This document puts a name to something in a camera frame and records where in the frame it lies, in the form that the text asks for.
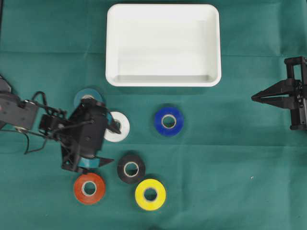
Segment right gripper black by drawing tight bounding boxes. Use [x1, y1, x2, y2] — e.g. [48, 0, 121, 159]
[251, 56, 307, 130]

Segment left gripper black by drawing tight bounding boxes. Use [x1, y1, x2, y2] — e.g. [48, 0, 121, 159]
[61, 99, 121, 173]

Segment black tape roll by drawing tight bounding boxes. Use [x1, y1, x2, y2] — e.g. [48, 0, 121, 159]
[117, 154, 145, 184]

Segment teal tape roll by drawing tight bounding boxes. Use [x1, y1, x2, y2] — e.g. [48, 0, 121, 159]
[73, 88, 105, 108]

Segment blue tape roll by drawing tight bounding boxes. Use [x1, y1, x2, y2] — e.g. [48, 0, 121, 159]
[154, 107, 184, 137]

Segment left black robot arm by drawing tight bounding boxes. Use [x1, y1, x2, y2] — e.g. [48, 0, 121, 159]
[0, 78, 121, 173]

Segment white tape roll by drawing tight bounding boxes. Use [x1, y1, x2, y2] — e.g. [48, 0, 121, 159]
[104, 111, 130, 142]

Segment orange tape roll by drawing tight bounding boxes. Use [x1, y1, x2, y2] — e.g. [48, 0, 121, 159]
[73, 173, 106, 205]

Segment yellow tape roll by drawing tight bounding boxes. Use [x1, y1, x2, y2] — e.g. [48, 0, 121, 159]
[135, 179, 166, 211]

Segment white plastic tray case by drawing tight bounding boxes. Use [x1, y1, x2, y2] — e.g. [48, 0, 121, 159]
[106, 4, 222, 87]

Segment black camera cable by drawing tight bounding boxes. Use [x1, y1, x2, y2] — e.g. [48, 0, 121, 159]
[23, 92, 94, 155]

